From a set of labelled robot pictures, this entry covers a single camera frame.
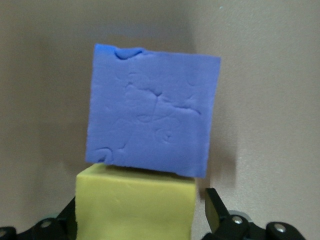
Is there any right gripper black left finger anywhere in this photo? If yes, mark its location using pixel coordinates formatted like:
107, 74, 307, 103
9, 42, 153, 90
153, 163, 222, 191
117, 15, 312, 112
0, 197, 77, 240

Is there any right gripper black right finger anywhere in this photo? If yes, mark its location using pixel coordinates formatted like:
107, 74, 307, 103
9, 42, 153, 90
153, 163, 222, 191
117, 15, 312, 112
201, 187, 305, 240

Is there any yellow foam cube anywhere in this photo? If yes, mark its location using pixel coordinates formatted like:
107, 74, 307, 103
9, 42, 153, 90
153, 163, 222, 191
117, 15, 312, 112
74, 163, 196, 240

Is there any purple foam cube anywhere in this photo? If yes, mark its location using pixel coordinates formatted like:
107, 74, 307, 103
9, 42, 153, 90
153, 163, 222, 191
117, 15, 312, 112
85, 43, 222, 179

